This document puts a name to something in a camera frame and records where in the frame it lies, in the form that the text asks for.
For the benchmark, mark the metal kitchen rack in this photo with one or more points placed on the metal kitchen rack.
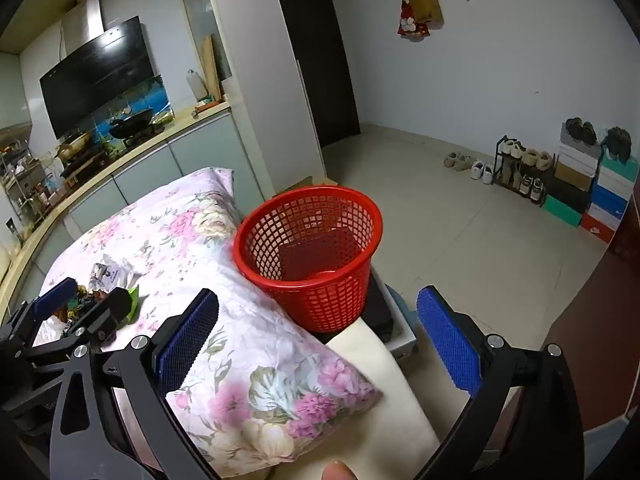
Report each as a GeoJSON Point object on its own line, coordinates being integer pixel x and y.
{"type": "Point", "coordinates": [22, 180]}

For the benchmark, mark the cream cushion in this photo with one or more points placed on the cream cushion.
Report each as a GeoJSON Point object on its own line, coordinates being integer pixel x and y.
{"type": "Point", "coordinates": [390, 410]}

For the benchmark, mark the black wok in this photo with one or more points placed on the black wok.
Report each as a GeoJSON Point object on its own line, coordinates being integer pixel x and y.
{"type": "Point", "coordinates": [131, 122]}

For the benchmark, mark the beige fuzzy slipper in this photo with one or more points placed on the beige fuzzy slipper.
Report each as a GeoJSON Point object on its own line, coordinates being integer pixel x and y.
{"type": "Point", "coordinates": [537, 159]}
{"type": "Point", "coordinates": [512, 147]}

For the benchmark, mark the gold cooking pot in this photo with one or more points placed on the gold cooking pot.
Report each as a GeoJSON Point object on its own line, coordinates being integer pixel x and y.
{"type": "Point", "coordinates": [72, 146]}

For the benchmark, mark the stack of shoe boxes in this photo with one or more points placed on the stack of shoe boxes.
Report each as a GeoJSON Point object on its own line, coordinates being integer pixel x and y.
{"type": "Point", "coordinates": [575, 180]}

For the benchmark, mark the green yellow scouring sponge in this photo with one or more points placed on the green yellow scouring sponge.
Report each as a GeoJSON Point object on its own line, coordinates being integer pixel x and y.
{"type": "Point", "coordinates": [82, 302]}

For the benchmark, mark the black box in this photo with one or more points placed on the black box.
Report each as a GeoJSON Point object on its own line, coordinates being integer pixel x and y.
{"type": "Point", "coordinates": [380, 310]}

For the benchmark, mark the dark brown furniture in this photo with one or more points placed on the dark brown furniture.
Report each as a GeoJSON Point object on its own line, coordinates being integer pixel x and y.
{"type": "Point", "coordinates": [600, 335]}

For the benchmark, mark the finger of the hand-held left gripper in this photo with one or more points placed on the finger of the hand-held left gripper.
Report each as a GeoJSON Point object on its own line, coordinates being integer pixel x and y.
{"type": "Point", "coordinates": [107, 312]}
{"type": "Point", "coordinates": [55, 296]}

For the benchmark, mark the beige shoe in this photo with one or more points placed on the beige shoe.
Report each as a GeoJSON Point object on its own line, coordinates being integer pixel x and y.
{"type": "Point", "coordinates": [465, 162]}
{"type": "Point", "coordinates": [451, 160]}

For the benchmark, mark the wooden cutting board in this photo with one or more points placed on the wooden cutting board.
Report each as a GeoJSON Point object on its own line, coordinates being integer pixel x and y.
{"type": "Point", "coordinates": [211, 67]}

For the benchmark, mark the black gas stove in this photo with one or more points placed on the black gas stove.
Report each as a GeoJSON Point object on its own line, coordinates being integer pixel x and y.
{"type": "Point", "coordinates": [100, 152]}

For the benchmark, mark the grey plastic bin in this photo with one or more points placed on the grey plastic bin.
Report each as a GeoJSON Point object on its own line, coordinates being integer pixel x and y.
{"type": "Point", "coordinates": [402, 330]}

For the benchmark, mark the black shoe rack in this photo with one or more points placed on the black shoe rack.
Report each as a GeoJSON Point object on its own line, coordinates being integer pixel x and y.
{"type": "Point", "coordinates": [500, 160]}

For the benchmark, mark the small orange kitchen item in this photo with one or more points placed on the small orange kitchen item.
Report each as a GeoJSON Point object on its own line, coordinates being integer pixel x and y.
{"type": "Point", "coordinates": [207, 105]}

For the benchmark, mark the white brown sneaker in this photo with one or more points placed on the white brown sneaker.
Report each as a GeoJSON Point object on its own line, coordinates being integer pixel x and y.
{"type": "Point", "coordinates": [525, 185]}
{"type": "Point", "coordinates": [537, 189]}

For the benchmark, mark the pale green kitchen cabinet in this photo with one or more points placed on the pale green kitchen cabinet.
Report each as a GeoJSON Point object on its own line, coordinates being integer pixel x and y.
{"type": "Point", "coordinates": [200, 155]}

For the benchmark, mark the green snack packet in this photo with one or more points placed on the green snack packet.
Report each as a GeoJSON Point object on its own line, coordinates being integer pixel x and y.
{"type": "Point", "coordinates": [132, 302]}

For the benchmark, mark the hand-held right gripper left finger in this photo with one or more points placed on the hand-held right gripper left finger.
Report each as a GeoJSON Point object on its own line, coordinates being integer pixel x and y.
{"type": "Point", "coordinates": [187, 340]}

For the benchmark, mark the person's right hand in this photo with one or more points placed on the person's right hand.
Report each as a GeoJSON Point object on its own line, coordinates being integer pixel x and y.
{"type": "Point", "coordinates": [340, 472]}

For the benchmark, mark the red plastic basket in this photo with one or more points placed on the red plastic basket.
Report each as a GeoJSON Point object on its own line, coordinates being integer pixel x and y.
{"type": "Point", "coordinates": [310, 280]}

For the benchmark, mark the pale green wall cabinet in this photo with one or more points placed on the pale green wall cabinet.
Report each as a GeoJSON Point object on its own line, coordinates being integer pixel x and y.
{"type": "Point", "coordinates": [12, 90]}

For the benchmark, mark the white plastic bottle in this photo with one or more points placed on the white plastic bottle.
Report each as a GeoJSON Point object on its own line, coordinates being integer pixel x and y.
{"type": "Point", "coordinates": [196, 85]}

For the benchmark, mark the cardboard box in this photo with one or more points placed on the cardboard box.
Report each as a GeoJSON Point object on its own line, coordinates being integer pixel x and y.
{"type": "Point", "coordinates": [325, 180]}

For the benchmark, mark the frosted glass panel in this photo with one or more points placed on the frosted glass panel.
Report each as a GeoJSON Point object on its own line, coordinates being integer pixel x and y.
{"type": "Point", "coordinates": [200, 10]}

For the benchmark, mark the dark wooden door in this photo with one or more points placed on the dark wooden door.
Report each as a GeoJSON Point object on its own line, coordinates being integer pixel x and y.
{"type": "Point", "coordinates": [320, 60]}

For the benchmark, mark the white printed wrapper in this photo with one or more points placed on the white printed wrapper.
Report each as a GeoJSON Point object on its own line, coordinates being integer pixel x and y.
{"type": "Point", "coordinates": [107, 272]}

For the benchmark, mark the blue printed backsplash sheet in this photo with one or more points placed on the blue printed backsplash sheet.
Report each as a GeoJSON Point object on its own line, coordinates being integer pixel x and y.
{"type": "Point", "coordinates": [157, 95]}

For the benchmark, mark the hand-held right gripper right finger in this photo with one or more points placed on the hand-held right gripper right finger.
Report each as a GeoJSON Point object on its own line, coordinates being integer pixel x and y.
{"type": "Point", "coordinates": [447, 340]}

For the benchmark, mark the black range hood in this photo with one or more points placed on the black range hood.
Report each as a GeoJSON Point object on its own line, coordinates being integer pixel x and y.
{"type": "Point", "coordinates": [95, 75]}

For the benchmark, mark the pair of black sandals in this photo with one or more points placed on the pair of black sandals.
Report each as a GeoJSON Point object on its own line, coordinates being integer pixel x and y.
{"type": "Point", "coordinates": [581, 130]}
{"type": "Point", "coordinates": [617, 142]}

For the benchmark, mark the pink floral pillow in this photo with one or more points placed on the pink floral pillow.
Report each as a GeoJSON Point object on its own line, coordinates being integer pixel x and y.
{"type": "Point", "coordinates": [200, 240]}

